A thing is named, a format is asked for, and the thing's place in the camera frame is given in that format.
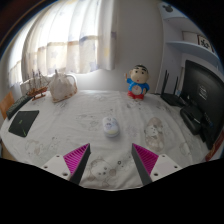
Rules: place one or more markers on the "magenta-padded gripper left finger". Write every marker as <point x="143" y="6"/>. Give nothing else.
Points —
<point x="71" y="160"/>

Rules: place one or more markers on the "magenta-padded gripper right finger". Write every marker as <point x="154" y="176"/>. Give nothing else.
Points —
<point x="150" y="161"/>

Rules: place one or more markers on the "white cartoon-print computer mouse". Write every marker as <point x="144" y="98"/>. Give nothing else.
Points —
<point x="110" y="126"/>

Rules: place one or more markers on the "black mouse pad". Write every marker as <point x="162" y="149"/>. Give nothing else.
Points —
<point x="23" y="122"/>

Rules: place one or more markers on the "white cartoon-print tablecloth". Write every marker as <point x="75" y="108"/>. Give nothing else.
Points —
<point x="73" y="123"/>

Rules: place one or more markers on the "black box device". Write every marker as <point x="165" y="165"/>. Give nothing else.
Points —
<point x="191" y="119"/>

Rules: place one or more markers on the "black router with antennas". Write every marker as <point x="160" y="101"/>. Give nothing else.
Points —
<point x="171" y="98"/>

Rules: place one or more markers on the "large white conch shell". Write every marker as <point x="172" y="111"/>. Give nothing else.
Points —
<point x="61" y="87"/>

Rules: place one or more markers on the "cartoon boy figurine clock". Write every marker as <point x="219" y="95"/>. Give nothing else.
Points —
<point x="137" y="85"/>

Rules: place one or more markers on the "wooden sailing ship model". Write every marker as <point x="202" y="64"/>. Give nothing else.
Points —
<point x="37" y="87"/>

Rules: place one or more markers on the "wooden chair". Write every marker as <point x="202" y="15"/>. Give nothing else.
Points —
<point x="6" y="104"/>

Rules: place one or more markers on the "black computer monitor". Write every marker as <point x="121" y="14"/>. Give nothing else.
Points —
<point x="208" y="90"/>

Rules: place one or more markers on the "white sheer printed curtain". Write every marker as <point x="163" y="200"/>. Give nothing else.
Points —
<point x="66" y="36"/>

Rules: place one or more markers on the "white wall shelf unit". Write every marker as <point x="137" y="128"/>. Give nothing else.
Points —
<point x="193" y="46"/>

